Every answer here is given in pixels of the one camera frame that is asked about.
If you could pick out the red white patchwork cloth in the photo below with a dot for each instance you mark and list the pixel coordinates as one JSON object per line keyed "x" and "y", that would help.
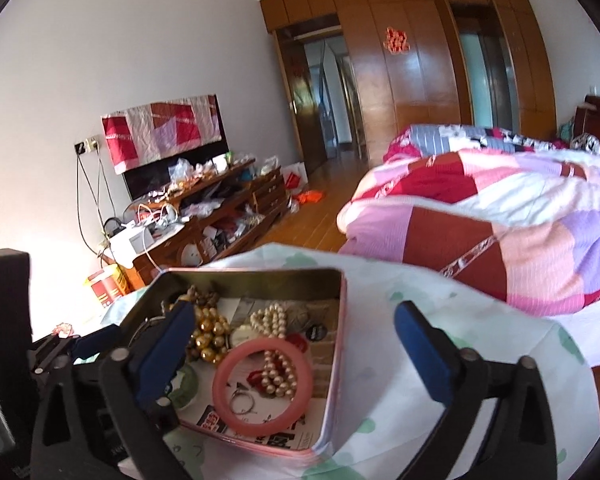
{"x": 155, "y": 130}

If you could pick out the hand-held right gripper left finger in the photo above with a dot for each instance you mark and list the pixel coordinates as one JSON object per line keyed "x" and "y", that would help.
{"x": 165, "y": 355}

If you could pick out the wooden door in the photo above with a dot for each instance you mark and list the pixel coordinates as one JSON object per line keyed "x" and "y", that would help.
{"x": 300, "y": 100}

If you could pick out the wooden headboard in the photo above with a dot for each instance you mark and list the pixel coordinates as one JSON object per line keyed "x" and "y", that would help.
{"x": 597, "y": 110}

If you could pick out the wooden television cabinet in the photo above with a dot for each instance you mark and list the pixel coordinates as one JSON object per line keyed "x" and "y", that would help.
{"x": 270, "y": 195}

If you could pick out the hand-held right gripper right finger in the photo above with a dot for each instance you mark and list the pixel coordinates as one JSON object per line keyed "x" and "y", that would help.
{"x": 425, "y": 355}

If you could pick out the white shopping bag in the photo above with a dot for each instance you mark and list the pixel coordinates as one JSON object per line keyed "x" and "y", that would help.
{"x": 294, "y": 175}

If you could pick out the printed paper sheet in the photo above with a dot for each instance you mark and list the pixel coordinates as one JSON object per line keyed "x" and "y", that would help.
{"x": 300, "y": 435}

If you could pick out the patchwork quilt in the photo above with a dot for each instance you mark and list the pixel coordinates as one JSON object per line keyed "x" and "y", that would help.
{"x": 480, "y": 210}

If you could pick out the white box device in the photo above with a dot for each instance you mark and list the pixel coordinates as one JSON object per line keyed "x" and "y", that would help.
{"x": 130, "y": 245}

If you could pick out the wooden wardrobe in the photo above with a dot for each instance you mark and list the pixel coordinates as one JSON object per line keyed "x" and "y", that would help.
{"x": 405, "y": 85}

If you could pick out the red and yellow packet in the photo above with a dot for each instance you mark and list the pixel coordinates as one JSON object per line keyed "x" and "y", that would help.
{"x": 105, "y": 287}

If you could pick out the pink tin box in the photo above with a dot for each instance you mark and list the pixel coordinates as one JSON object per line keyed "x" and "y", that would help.
{"x": 280, "y": 280}

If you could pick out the black white patterned cloth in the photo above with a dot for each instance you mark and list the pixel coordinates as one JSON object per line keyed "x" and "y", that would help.
{"x": 595, "y": 145}

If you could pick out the orange bag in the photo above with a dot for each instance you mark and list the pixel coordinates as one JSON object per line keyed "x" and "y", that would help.
{"x": 310, "y": 197}

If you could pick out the silver bangle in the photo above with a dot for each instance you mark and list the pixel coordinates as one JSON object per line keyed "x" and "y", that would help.
{"x": 142, "y": 324}

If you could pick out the crumpled plastic bag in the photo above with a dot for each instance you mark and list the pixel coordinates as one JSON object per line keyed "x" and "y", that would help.
{"x": 181, "y": 169}

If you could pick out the black television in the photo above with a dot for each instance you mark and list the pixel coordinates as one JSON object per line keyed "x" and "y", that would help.
{"x": 145, "y": 180}

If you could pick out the pink bangle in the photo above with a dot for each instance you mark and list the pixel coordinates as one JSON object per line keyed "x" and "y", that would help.
{"x": 260, "y": 425}

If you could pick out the wall power outlet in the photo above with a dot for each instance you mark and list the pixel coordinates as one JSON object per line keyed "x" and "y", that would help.
{"x": 87, "y": 145}

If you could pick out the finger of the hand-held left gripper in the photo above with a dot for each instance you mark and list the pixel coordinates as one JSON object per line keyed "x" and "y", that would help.
{"x": 97, "y": 340}

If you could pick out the red paper decoration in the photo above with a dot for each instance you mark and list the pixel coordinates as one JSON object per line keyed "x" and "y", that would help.
{"x": 396, "y": 40}

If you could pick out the green jade bangle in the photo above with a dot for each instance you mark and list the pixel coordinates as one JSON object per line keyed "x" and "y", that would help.
{"x": 190, "y": 385}

